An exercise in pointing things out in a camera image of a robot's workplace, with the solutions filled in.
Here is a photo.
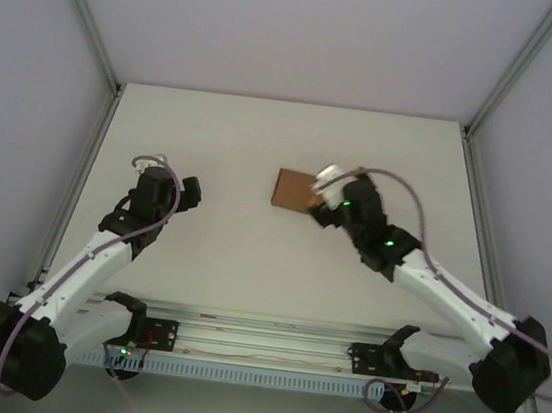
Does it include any aluminium frame post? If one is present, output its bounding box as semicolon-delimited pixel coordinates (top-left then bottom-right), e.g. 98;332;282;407
30;0;134;94
462;0;552;145

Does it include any aluminium table side rail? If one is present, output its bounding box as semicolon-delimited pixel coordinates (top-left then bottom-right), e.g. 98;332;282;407
434;128;552;360
10;78;123;307

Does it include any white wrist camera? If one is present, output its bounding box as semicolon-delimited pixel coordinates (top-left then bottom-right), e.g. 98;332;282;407
309;160;352;210
131;150;170;175

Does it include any brown cardboard paper box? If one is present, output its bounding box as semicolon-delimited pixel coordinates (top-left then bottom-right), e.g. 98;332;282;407
268;166;329;218

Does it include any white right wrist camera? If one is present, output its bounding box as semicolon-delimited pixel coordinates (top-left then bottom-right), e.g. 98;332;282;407
309;160;352;210

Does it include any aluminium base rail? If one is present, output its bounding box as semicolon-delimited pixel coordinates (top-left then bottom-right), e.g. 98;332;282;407
0;280;541;400

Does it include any slotted grey cable duct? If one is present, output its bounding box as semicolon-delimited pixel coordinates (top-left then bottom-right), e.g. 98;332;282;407
69;346;386;403

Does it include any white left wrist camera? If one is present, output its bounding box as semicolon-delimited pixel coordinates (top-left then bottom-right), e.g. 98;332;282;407
131;150;170;175

